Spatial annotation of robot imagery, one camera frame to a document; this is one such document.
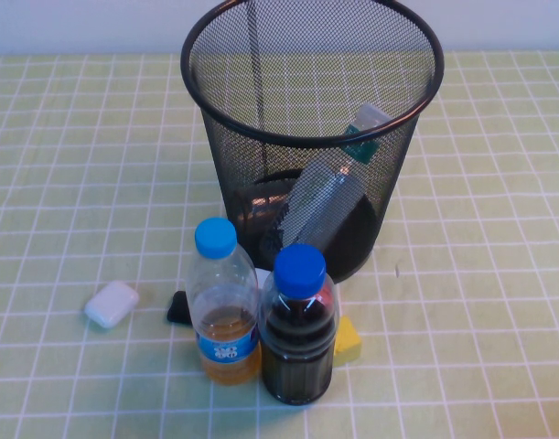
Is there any small black object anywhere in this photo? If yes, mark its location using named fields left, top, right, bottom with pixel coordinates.
left=166, top=290, right=191, bottom=327

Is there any yellow block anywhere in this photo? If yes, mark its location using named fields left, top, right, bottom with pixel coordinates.
left=333, top=315, right=363, bottom=367

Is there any clear bottle light-blue cap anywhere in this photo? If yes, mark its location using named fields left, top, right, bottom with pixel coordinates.
left=186, top=217, right=263, bottom=386

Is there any black mesh wastebasket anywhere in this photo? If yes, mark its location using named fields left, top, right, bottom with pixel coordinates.
left=179, top=0, right=446, bottom=284

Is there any dark liquid bottle blue cap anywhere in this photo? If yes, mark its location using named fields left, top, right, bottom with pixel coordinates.
left=259, top=243, right=339, bottom=406

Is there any white earbud case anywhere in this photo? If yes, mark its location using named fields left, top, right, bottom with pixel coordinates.
left=83, top=280, right=141, bottom=329

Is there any clear bottle white cap green label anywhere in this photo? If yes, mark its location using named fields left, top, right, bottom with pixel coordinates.
left=260, top=102, right=393, bottom=253

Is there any green checked tablecloth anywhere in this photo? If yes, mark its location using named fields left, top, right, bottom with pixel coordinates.
left=0, top=49, right=559, bottom=439

